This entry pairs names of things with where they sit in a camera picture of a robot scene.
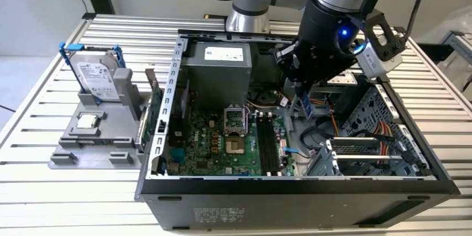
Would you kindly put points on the CPU socket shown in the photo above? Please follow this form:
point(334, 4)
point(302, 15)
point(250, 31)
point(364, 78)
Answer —
point(236, 145)

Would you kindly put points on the grey parts rack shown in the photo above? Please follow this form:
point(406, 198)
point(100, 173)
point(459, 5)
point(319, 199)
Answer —
point(114, 125)

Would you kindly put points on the dark blue RAM stick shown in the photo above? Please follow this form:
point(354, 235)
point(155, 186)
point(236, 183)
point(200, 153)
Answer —
point(308, 107)

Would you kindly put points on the aluminium frame rack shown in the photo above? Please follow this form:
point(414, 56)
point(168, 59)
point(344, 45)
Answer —
point(459, 45)

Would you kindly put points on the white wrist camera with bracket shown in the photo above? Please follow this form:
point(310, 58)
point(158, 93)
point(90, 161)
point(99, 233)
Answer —
point(376, 64)

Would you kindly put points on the clear plastic sheet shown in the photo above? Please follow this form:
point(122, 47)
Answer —
point(458, 20)

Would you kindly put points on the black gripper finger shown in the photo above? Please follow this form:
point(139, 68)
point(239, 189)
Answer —
point(315, 84)
point(292, 64)

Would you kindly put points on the grey power supply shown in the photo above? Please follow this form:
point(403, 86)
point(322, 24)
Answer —
point(218, 81)

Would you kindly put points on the silver metal drive cage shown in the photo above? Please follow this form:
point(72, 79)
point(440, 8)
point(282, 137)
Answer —
point(343, 79)

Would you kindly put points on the black round fan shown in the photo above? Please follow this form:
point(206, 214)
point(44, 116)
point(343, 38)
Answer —
point(266, 97)

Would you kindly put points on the black open PC case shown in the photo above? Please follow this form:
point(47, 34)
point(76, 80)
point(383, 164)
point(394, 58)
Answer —
point(295, 208)

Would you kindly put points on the green graphics card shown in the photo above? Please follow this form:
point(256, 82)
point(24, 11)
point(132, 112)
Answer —
point(147, 131)

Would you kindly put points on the green motherboard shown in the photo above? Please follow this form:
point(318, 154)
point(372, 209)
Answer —
point(243, 161)

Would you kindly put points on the hard disk in blue carrier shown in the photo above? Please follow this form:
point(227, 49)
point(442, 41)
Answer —
point(94, 73)

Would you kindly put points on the silver CPU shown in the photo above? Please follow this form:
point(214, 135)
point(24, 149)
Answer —
point(87, 121)

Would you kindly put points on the perforated metal disk bay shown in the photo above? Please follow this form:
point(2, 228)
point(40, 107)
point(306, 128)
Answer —
point(376, 109)

